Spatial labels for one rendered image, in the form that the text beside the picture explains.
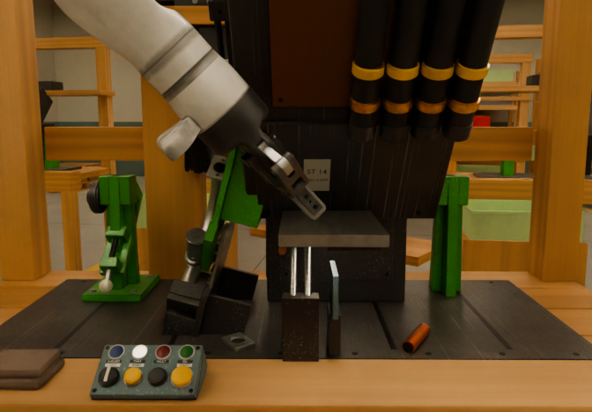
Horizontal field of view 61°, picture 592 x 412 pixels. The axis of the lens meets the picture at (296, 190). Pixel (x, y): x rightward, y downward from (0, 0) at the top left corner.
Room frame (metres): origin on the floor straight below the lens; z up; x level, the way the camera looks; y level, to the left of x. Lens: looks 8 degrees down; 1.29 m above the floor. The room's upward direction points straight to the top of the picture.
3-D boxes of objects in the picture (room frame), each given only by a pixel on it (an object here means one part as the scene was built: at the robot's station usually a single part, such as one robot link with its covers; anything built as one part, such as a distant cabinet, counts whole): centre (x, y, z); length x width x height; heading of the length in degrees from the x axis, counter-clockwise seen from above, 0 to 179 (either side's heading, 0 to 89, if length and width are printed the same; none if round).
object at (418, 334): (0.85, -0.21, 0.91); 0.09 x 0.02 x 0.02; 148
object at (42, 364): (0.73, 0.42, 0.91); 0.10 x 0.08 x 0.03; 87
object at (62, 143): (1.38, 0.02, 1.23); 1.30 x 0.05 x 0.09; 90
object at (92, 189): (1.13, 0.45, 1.12); 0.07 x 0.03 x 0.08; 0
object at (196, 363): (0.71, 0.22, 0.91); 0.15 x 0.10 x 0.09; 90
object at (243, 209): (0.94, 0.10, 1.17); 0.13 x 0.12 x 0.20; 90
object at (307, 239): (0.91, -0.06, 1.11); 0.39 x 0.16 x 0.03; 0
